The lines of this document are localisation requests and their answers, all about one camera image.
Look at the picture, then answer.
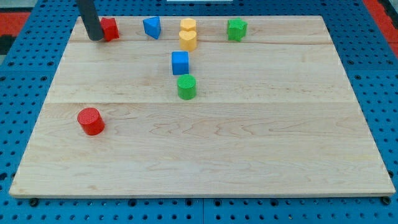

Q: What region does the blue cube block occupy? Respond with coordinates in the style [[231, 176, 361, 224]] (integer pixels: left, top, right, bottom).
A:
[[171, 51, 189, 75]]

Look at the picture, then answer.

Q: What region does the yellow hexagon block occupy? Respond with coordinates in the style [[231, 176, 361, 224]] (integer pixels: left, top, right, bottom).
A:
[[180, 18, 197, 32]]

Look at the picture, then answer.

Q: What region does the red cylinder block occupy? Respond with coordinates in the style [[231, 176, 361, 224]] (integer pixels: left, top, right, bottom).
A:
[[77, 108, 105, 136]]

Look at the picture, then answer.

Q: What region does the yellow heart block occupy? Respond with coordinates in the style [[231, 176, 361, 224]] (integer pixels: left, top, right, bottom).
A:
[[179, 30, 197, 52]]

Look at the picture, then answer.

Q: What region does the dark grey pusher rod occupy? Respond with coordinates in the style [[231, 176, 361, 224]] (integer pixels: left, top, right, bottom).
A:
[[76, 0, 104, 41]]

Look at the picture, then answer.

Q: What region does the blue triangle block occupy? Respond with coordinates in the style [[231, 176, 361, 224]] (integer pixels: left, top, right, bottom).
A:
[[143, 16, 161, 39]]

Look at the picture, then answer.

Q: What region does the light wooden board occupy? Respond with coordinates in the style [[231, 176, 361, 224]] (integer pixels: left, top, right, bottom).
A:
[[9, 16, 396, 198]]

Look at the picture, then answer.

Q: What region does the green cylinder block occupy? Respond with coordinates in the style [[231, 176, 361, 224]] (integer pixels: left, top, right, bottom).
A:
[[177, 74, 197, 100]]

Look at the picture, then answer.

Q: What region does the red star block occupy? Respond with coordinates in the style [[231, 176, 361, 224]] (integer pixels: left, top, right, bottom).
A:
[[100, 17, 119, 42]]

